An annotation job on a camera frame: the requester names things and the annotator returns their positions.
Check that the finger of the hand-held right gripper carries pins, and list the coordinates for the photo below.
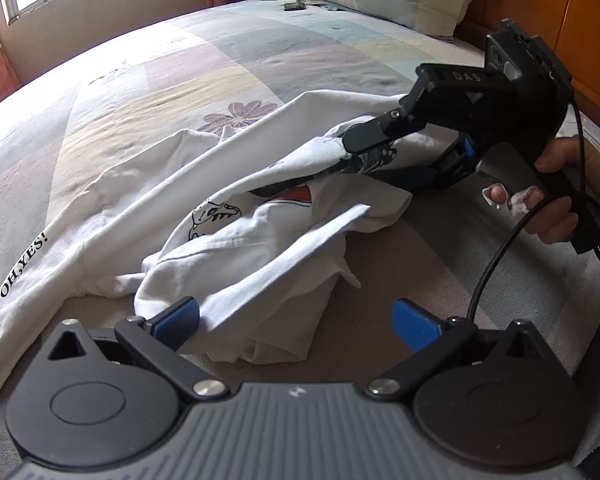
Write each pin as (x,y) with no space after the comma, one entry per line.
(375,132)
(450,165)

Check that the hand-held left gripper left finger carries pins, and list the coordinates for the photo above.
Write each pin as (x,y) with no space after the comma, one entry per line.
(177,322)

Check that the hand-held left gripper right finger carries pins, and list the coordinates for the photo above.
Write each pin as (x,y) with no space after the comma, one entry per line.
(415,327)

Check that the white printed t-shirt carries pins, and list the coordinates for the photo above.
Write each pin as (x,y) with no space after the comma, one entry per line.
(105,200)

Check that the person's right hand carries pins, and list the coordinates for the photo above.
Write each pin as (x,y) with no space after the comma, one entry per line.
(555,220)

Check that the wooden headboard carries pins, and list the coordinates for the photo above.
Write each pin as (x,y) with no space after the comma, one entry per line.
(555,0)

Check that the grey blue cloth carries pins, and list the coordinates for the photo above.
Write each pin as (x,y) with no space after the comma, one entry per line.
(337,6)

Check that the small black device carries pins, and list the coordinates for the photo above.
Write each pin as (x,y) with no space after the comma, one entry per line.
(294,6)

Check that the bed with patchwork sheet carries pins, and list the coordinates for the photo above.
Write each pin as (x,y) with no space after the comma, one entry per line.
(180,60)

